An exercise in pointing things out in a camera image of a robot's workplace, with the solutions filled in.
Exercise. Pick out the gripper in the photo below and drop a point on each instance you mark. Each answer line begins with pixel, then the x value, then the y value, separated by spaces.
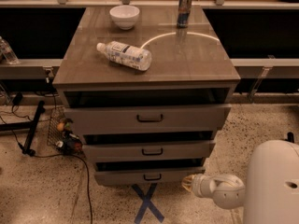
pixel 197 184

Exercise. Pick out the grey drawer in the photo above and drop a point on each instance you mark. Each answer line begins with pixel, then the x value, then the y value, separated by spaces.
pixel 140 172
pixel 147 119
pixel 159 151

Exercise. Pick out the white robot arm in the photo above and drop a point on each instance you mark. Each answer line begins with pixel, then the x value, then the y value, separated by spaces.
pixel 269 195

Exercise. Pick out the grey drawer cabinet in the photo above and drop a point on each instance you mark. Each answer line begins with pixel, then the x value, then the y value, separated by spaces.
pixel 152 97

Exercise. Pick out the blue tape cross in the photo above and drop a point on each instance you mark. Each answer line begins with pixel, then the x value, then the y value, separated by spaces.
pixel 147 203

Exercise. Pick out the black floor stand right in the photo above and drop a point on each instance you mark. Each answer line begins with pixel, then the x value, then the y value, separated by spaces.
pixel 290 137

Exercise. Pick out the black floor stand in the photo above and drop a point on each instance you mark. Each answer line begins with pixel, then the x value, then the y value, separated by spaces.
pixel 30 126
pixel 290 137

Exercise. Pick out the clear plastic water bottle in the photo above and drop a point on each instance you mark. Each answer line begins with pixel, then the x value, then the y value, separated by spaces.
pixel 127 55

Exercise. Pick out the black floor stand left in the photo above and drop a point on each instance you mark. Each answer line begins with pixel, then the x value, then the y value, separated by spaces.
pixel 30 126

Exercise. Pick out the white ceramic bowl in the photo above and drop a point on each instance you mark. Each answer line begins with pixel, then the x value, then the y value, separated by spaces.
pixel 124 16

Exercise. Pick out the blue silver drink can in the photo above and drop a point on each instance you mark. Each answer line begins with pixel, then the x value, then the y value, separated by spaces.
pixel 184 10

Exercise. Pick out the clear bottle at left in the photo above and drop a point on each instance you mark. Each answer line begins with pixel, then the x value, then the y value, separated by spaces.
pixel 8 52

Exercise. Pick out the metal rail frame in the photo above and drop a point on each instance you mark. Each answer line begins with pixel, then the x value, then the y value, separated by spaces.
pixel 261 36

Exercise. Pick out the wire basket with items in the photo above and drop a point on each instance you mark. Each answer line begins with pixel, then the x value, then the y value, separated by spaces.
pixel 60 134

